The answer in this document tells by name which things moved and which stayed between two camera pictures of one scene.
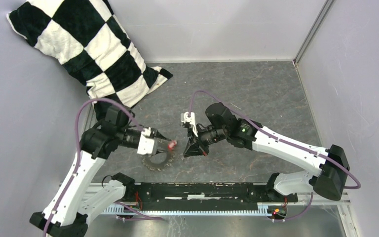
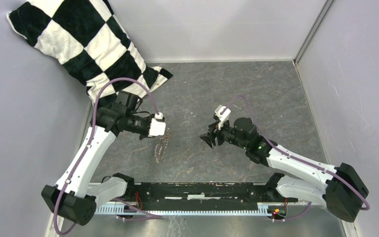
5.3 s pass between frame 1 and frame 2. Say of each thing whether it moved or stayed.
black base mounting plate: stayed
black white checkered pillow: stayed
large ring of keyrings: moved
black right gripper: moved
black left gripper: moved
